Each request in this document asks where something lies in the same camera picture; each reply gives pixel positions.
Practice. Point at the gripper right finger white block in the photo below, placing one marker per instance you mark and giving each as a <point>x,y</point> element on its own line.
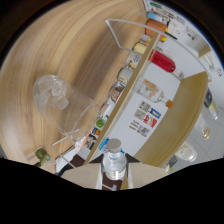
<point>146,173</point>

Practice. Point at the gripper left finger white block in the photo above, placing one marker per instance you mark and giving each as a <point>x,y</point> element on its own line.
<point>83,176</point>

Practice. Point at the white green mug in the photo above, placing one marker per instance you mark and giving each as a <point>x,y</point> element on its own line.
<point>101,122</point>

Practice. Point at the clear glass with ice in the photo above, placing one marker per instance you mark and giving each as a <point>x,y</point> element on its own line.
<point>66,106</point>

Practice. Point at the glass bottle with cork lid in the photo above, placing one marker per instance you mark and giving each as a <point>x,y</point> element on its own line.
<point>203,128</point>

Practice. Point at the clear bottle orange cap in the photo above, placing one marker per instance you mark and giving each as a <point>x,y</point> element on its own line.
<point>150,90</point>

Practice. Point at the white bowl red pattern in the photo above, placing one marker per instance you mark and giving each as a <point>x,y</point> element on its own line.
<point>117,92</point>

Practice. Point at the red liquid bottle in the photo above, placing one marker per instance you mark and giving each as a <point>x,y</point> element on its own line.
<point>163,61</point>

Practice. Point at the blue print bowl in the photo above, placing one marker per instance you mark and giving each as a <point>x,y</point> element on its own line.
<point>134,60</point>

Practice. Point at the yellow mug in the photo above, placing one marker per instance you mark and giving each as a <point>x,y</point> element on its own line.
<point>140,48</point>

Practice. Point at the orange basket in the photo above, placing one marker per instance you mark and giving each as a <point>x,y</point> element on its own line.
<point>156,27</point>

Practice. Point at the small white blue bottle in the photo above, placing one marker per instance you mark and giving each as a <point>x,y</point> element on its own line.
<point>155,16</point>

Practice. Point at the colourful wall poster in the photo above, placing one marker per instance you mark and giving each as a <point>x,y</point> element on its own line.
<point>143,131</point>

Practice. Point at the grey text wall sheet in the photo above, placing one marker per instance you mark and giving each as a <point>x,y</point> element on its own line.
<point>140,115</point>
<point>134,125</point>
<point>144,106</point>

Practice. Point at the red wall poster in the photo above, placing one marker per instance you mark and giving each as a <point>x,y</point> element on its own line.
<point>150,121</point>

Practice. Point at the blue wall poster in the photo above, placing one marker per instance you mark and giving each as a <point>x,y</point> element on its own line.
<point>155,113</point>

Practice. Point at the white frame wooden shelf rack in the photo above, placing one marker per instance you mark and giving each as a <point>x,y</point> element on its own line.
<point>180,113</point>

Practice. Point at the wooden wall shelf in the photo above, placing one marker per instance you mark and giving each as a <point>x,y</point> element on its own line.
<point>205,50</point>

